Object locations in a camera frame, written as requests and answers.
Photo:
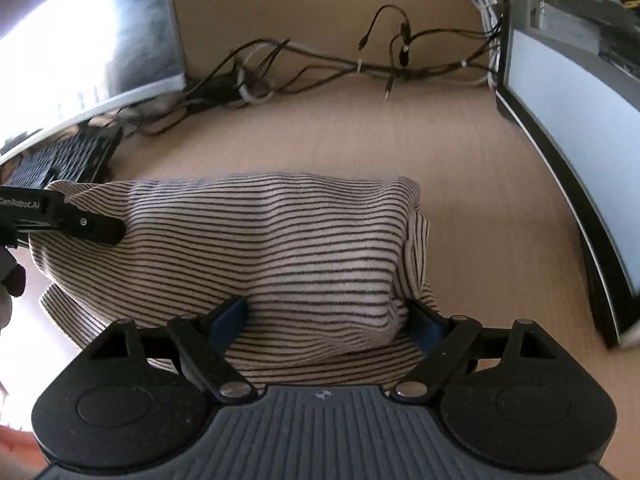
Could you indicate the glass-sided computer case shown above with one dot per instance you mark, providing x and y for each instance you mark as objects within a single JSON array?
[{"x": 575, "y": 110}]

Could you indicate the orange cloth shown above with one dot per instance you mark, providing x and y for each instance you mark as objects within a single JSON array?
[{"x": 12, "y": 442}]

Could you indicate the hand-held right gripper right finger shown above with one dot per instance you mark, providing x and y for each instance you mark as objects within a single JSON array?
[{"x": 427, "y": 330}]

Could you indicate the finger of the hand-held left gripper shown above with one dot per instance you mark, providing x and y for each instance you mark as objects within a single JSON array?
[{"x": 95, "y": 225}]

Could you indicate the striped shirt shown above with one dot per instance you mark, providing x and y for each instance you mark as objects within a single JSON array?
[{"x": 280, "y": 260}]

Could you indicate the curved dark monitor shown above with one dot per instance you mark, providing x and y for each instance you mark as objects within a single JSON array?
[{"x": 90, "y": 25}]

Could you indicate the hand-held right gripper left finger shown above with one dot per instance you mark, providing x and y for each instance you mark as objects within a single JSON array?
[{"x": 227, "y": 325}]

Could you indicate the black keyboard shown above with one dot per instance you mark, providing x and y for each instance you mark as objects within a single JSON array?
[{"x": 65, "y": 155}]

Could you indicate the person's left hand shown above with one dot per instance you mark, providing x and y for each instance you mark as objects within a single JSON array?
[{"x": 16, "y": 280}]

